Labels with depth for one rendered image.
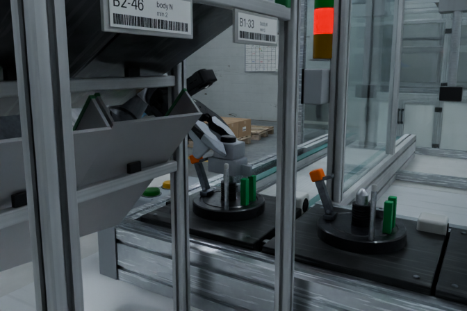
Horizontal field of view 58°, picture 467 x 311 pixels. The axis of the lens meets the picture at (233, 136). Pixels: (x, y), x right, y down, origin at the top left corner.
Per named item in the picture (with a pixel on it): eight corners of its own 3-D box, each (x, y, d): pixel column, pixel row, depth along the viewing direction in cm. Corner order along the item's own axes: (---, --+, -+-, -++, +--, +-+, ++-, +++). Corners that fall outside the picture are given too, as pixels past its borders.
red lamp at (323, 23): (309, 33, 86) (310, 8, 85) (318, 35, 90) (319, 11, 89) (333, 32, 83) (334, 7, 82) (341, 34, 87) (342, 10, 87)
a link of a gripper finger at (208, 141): (214, 173, 80) (189, 141, 84) (229, 150, 77) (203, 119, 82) (202, 175, 77) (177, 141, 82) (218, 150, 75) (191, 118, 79)
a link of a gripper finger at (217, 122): (234, 163, 87) (199, 137, 88) (249, 141, 84) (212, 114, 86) (228, 168, 84) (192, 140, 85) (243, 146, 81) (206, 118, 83)
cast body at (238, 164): (207, 171, 81) (208, 135, 80) (219, 166, 85) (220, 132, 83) (244, 179, 77) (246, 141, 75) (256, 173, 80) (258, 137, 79)
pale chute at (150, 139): (40, 250, 60) (28, 223, 61) (119, 224, 69) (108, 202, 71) (112, 124, 44) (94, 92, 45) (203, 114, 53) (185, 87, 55)
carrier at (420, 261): (261, 257, 66) (262, 180, 63) (315, 212, 86) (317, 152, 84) (431, 303, 53) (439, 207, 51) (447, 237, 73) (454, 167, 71)
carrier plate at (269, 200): (140, 225, 79) (140, 214, 78) (212, 193, 99) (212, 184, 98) (252, 255, 66) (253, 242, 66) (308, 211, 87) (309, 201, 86)
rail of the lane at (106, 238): (99, 273, 79) (96, 218, 77) (290, 172, 154) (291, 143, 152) (120, 281, 76) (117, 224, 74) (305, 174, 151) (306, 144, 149)
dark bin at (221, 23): (38, 111, 56) (23, 60, 56) (122, 104, 65) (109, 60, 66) (157, -3, 37) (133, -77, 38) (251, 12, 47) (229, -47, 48)
